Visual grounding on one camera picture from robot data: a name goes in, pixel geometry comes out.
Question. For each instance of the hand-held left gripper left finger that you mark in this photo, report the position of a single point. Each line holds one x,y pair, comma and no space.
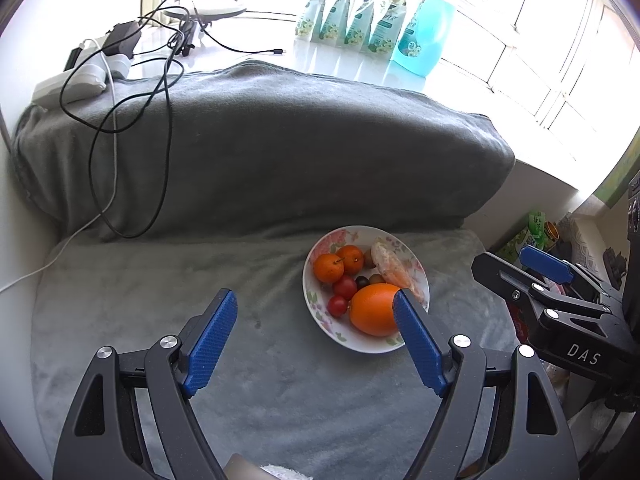
210,345

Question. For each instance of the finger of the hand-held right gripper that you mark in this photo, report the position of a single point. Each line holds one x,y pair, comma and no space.
545,262
500,270

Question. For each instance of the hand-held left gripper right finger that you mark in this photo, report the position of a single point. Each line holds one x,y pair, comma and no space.
417,345

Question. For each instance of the floral white plate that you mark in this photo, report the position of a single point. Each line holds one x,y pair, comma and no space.
365,344

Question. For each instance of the large orange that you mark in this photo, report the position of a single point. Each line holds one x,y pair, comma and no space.
372,310

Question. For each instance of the olive green grape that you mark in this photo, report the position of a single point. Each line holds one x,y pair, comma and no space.
376,278

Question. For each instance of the plastic-wrapped peeled orange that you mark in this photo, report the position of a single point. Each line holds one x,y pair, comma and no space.
392,265

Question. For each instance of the small dark plum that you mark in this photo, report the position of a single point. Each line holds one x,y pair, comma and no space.
361,281

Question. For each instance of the red cherry tomato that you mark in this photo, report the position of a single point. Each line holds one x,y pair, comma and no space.
345,287
337,306

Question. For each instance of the brown round kiwi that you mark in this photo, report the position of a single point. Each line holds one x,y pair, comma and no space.
368,257

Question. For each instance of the small mandarin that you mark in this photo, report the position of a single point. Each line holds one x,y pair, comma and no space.
351,259
327,267

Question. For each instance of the jar with copper lid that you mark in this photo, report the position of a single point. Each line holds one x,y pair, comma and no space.
551,232

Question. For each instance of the green snack packet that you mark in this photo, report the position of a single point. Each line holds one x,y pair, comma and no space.
532,230

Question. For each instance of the white lace cloth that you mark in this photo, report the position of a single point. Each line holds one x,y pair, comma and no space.
585,240

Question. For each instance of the black appliance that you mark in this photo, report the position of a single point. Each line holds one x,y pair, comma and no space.
634,205

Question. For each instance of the dark grey blanket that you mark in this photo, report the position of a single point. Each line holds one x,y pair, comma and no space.
300,150

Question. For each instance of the blue detergent bottle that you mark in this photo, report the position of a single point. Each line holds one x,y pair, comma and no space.
422,40

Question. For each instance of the white power strip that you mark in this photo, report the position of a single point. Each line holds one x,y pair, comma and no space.
65,85

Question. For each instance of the black plug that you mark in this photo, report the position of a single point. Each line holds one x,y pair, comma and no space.
74,59

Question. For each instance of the black power adapter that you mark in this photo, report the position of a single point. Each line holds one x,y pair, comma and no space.
122,37

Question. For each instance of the white window frame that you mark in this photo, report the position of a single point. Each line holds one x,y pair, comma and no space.
492,67

